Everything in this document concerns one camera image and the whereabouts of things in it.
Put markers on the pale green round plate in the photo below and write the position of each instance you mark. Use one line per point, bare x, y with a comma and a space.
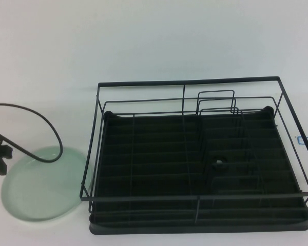
43, 189

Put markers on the black plastic drip tray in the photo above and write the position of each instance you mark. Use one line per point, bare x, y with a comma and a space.
159, 143

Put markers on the blue outlined table sticker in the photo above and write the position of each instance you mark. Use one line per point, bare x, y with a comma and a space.
306, 141

